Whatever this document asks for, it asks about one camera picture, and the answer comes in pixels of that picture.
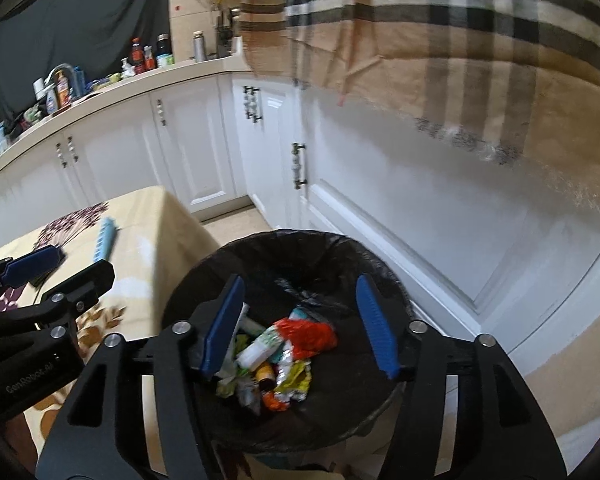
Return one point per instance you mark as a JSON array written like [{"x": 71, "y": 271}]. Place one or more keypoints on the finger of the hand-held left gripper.
[
  {"x": 85, "y": 285},
  {"x": 30, "y": 266}
]

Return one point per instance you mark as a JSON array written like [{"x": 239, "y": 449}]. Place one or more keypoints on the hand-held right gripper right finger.
[{"x": 375, "y": 330}]

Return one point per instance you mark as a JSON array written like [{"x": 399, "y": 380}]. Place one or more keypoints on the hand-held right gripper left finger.
[{"x": 225, "y": 325}]

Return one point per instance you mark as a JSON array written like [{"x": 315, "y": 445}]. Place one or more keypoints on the white tube with red print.
[{"x": 257, "y": 350}]

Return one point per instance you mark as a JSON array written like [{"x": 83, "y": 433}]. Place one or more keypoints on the green and white packet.
[{"x": 242, "y": 385}]

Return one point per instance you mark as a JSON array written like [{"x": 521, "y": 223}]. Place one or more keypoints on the red snack packet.
[{"x": 310, "y": 337}]

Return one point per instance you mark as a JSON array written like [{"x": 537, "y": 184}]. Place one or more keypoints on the black lined trash bin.
[{"x": 320, "y": 270}]

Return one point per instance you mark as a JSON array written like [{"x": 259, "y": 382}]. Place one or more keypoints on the yellow snack packet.
[{"x": 295, "y": 380}]

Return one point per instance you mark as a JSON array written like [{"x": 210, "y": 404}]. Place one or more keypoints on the light blue plastic strip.
[{"x": 105, "y": 237}]

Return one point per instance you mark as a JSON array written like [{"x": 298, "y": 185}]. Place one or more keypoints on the small brown bottle orange cap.
[{"x": 266, "y": 375}]

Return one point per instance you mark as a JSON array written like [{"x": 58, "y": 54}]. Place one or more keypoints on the floral tablecloth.
[{"x": 155, "y": 240}]

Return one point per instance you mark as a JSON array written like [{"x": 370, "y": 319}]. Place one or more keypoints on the white kitchen cabinets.
[{"x": 405, "y": 220}]

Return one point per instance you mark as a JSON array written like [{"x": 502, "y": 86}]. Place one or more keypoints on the small blue labelled bottle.
[{"x": 51, "y": 102}]

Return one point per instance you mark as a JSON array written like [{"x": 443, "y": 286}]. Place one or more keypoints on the white cup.
[{"x": 40, "y": 89}]

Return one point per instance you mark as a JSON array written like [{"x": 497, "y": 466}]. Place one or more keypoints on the orange dish soap bottle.
[{"x": 63, "y": 91}]

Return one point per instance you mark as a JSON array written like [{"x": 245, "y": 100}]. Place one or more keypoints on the tall blue bottle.
[{"x": 79, "y": 82}]

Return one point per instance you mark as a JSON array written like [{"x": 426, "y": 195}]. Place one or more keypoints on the green rag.
[{"x": 107, "y": 81}]

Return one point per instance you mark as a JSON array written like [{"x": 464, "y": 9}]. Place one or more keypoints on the chrome faucet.
[{"x": 60, "y": 67}]

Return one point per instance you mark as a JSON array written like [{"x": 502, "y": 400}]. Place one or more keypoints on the white kitchen countertop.
[{"x": 130, "y": 85}]

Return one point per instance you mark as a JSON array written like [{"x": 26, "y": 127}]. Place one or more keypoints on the white pump bottle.
[{"x": 127, "y": 69}]

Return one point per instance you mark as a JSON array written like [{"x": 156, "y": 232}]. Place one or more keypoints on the dark sauce bottle red cap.
[{"x": 138, "y": 57}]

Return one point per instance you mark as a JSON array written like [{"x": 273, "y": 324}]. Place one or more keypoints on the small red labelled bottle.
[{"x": 150, "y": 60}]

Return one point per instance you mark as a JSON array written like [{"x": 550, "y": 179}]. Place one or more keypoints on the dark hanging cloth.
[{"x": 80, "y": 20}]

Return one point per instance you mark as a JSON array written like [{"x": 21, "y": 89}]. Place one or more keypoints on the black flask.
[{"x": 164, "y": 45}]

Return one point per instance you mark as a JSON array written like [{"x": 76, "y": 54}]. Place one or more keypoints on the steel thermos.
[{"x": 198, "y": 47}]

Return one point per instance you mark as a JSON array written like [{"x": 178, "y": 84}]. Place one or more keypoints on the black knife block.
[{"x": 223, "y": 35}]

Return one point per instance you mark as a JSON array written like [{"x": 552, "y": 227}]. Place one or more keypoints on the plaid beige cloth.
[{"x": 430, "y": 35}]

